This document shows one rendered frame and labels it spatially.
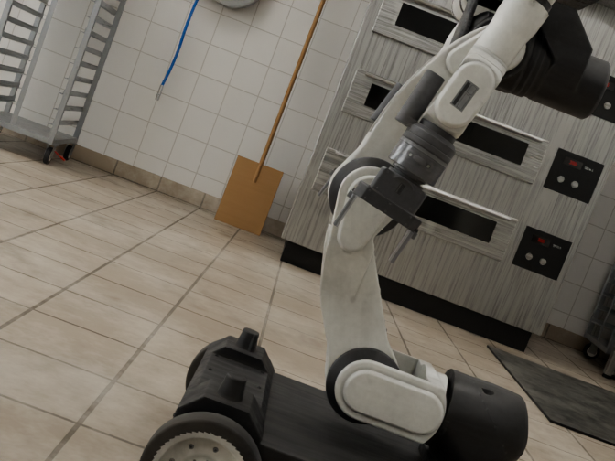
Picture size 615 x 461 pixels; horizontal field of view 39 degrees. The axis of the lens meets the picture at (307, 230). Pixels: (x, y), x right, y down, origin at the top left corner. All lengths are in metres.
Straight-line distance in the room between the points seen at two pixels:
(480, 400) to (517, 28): 0.68
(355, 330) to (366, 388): 0.11
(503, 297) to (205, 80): 2.33
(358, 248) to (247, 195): 3.86
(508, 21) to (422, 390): 0.66
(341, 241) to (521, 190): 3.27
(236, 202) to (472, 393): 3.84
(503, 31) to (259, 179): 4.05
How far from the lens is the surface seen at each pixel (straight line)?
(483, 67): 1.39
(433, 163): 1.39
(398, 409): 1.61
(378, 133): 1.58
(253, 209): 5.37
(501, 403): 1.69
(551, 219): 4.81
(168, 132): 5.70
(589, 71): 1.65
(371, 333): 1.62
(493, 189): 4.72
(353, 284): 1.59
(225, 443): 1.43
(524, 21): 1.43
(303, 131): 5.63
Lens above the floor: 0.67
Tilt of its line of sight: 6 degrees down
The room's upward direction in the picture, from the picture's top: 21 degrees clockwise
